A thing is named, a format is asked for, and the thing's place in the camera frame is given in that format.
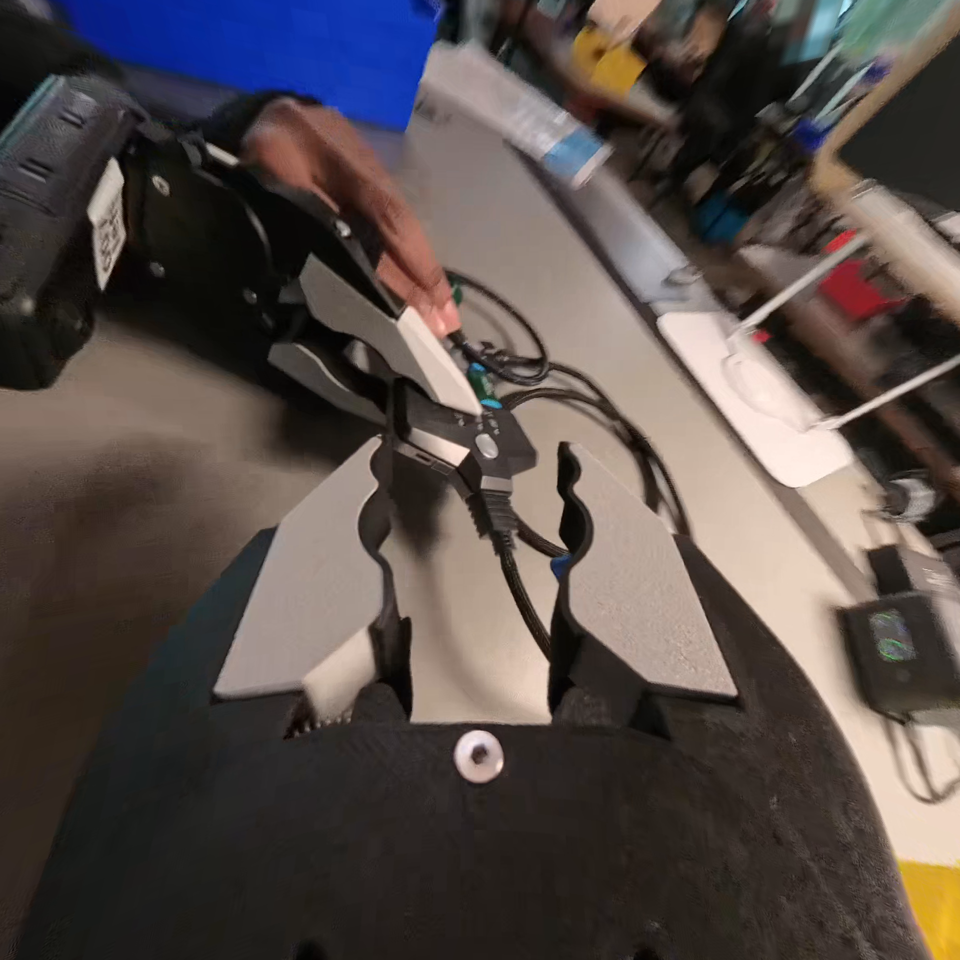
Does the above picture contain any black power adapter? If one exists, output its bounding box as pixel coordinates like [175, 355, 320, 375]
[868, 543, 960, 601]

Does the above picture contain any white base lamp stand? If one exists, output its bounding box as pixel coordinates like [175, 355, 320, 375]
[656, 225, 960, 489]

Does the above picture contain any clear plastic bag blue label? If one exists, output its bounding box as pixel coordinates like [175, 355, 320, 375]
[423, 41, 612, 190]

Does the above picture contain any person's left hand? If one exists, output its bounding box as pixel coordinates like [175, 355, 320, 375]
[243, 97, 464, 338]

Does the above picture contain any black power bank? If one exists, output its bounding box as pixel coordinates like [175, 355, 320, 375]
[840, 592, 960, 717]

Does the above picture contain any black square HDMI hub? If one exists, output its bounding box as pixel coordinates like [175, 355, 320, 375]
[465, 367, 690, 663]

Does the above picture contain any beige framed black panel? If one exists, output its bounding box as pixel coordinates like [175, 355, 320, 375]
[806, 0, 960, 324]

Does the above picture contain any black hdmi switch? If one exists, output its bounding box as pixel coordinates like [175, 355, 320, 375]
[390, 382, 540, 496]

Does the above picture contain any large blue bin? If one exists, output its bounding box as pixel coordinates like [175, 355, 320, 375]
[52, 0, 440, 135]

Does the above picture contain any grey desk cable cover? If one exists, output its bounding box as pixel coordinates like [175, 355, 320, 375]
[525, 157, 699, 316]

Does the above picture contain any red plastic bin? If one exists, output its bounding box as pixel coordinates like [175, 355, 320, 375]
[817, 258, 903, 325]

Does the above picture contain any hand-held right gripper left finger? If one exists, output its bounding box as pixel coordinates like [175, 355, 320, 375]
[212, 436, 414, 727]

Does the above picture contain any blue floor bin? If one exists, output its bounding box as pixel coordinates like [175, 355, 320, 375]
[690, 191, 751, 243]

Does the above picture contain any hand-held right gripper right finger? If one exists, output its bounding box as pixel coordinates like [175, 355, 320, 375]
[551, 441, 741, 702]

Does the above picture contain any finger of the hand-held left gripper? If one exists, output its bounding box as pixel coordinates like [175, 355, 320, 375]
[268, 341, 399, 429]
[298, 253, 486, 419]

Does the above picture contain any small yellow bin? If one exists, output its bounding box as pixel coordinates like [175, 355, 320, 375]
[573, 22, 650, 93]

